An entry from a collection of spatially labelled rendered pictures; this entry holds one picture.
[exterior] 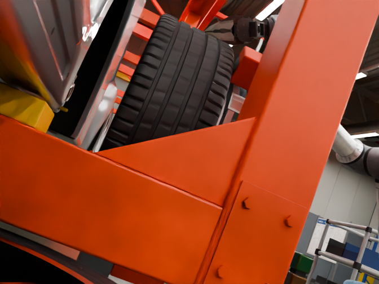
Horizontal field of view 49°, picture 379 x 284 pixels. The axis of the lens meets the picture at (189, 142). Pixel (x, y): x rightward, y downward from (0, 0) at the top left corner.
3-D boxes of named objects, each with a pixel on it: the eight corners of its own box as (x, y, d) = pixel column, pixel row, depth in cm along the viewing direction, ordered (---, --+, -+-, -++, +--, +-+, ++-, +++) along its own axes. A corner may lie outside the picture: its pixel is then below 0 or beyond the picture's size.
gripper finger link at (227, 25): (202, 33, 132) (230, 32, 133) (205, 31, 126) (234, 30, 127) (202, 23, 132) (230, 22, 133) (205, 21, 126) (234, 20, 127)
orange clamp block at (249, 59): (229, 70, 119) (245, 44, 114) (252, 81, 120) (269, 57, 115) (228, 81, 113) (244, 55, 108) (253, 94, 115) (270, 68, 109)
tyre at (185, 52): (138, 69, 169) (182, -36, 108) (190, 93, 173) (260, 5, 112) (70, 221, 146) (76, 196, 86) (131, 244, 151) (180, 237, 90)
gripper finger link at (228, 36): (202, 43, 133) (230, 42, 134) (206, 41, 127) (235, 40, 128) (202, 33, 132) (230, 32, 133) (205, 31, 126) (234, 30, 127)
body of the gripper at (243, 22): (229, 44, 136) (265, 43, 137) (236, 42, 127) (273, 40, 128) (229, 21, 134) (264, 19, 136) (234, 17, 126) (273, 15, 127)
